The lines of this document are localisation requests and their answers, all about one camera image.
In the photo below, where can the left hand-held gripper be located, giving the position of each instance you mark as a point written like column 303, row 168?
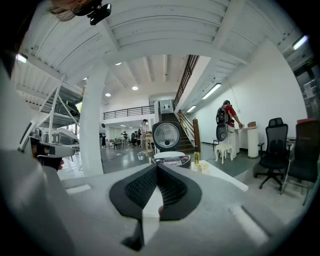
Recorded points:
column 40, row 147

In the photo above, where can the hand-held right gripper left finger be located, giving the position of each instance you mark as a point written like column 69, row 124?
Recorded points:
column 135, row 192

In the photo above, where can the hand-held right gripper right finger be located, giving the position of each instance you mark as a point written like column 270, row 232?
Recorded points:
column 180, row 195

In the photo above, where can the person's left hand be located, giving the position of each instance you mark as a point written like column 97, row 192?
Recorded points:
column 61, row 165

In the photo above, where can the pale yellow snack pieces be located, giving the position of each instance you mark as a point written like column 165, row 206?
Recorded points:
column 203, row 167

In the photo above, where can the yellow oil bottle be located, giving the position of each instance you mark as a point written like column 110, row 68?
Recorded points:
column 197, row 156

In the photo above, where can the tall wooden stool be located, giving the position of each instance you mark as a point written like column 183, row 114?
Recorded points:
column 148, row 145

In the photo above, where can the purple rice cooker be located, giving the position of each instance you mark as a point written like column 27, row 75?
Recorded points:
column 166, row 136

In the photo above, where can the dark wooden staircase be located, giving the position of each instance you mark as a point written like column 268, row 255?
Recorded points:
column 181, row 132

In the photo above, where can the cream carved stool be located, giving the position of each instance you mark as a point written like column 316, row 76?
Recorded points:
column 224, row 150

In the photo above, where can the grey shell backpack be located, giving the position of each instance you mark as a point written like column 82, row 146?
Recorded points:
column 221, row 132

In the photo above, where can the black balcony railing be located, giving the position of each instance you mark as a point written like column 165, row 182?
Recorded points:
column 130, row 112

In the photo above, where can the white counter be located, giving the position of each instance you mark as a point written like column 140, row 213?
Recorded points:
column 251, row 140

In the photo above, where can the black office chair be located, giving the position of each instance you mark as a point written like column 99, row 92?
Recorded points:
column 303, row 160
column 273, row 150

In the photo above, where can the brown wooden newel post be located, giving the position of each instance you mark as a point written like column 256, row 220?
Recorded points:
column 196, row 133

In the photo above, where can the black head-worn camera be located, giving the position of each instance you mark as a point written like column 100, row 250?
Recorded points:
column 98, row 11

